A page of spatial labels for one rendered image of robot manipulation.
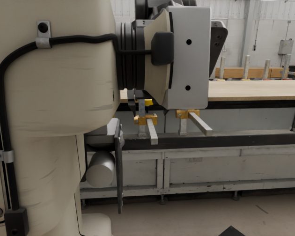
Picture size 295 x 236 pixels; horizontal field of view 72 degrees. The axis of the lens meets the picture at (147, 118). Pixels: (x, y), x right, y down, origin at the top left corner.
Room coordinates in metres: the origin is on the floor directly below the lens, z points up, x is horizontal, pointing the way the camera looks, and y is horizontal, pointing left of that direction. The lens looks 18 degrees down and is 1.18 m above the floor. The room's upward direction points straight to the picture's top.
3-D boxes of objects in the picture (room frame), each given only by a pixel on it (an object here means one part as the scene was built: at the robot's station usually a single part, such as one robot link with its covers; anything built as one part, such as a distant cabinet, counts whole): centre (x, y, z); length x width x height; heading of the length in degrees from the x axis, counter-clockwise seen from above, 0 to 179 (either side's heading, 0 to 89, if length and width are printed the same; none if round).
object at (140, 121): (1.15, 0.01, 0.80); 0.14 x 0.06 x 0.05; 95
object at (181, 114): (1.17, -0.24, 0.83); 0.14 x 0.06 x 0.05; 95
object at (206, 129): (1.08, -0.26, 0.83); 0.43 x 0.03 x 0.04; 5
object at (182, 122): (1.17, -0.22, 0.92); 0.04 x 0.04 x 0.48; 5
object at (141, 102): (1.15, 0.03, 0.90); 0.04 x 0.04 x 0.48; 5
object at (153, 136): (1.06, -0.01, 0.80); 0.43 x 0.03 x 0.04; 5
